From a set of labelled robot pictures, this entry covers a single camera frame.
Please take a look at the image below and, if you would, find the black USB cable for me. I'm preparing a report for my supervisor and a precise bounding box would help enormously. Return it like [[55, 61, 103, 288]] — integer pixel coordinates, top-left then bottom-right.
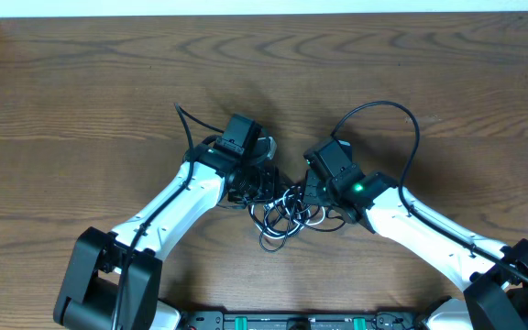
[[247, 182, 347, 254]]

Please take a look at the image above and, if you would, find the white USB cable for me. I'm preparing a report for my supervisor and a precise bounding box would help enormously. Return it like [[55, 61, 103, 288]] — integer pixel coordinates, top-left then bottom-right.
[[254, 190, 328, 242]]

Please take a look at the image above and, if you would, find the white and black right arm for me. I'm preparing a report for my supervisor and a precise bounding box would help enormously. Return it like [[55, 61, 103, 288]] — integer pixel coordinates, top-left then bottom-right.
[[304, 167, 528, 329]]

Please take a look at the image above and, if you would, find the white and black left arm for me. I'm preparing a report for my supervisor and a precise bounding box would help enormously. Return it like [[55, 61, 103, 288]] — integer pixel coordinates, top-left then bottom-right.
[[53, 145, 279, 329]]

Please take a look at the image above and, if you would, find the black left camera cable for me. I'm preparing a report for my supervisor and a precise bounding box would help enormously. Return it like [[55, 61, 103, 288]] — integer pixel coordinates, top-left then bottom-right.
[[107, 102, 270, 330]]

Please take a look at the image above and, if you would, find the black camera cable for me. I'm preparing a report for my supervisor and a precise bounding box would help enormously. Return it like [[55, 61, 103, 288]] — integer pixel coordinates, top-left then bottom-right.
[[330, 100, 528, 303], [107, 102, 270, 330]]

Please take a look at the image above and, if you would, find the black right camera cable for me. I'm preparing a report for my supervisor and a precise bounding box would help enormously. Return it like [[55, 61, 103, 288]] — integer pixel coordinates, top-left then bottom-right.
[[330, 100, 528, 303]]

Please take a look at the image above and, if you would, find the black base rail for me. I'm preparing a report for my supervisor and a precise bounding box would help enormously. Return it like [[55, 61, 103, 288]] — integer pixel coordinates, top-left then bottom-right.
[[153, 300, 435, 330]]

